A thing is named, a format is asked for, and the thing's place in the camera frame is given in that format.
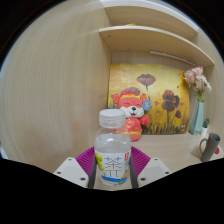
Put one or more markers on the red plush toy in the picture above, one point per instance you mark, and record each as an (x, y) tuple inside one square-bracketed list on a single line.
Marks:
[(131, 106)]

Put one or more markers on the yellow flower painting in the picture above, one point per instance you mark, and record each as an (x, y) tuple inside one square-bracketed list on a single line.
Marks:
[(160, 83)]

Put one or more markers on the pink and white flower bouquet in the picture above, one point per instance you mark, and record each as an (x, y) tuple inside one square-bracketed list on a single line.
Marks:
[(197, 80)]

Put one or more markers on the light wooden shelf unit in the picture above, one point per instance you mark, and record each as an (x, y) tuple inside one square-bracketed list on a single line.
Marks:
[(146, 36)]

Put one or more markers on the grey mug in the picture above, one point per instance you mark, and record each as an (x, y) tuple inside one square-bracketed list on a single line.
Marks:
[(211, 146)]

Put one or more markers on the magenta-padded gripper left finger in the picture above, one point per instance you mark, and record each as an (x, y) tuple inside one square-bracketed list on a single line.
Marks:
[(71, 170)]

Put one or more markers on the clear plastic drink bottle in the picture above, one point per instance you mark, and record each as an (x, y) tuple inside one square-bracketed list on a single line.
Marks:
[(112, 150)]

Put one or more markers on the teal ceramic vase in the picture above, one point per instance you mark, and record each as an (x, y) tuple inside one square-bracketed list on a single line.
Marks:
[(197, 120)]

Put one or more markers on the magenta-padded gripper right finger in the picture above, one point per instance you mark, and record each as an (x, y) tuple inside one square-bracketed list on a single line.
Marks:
[(151, 170)]

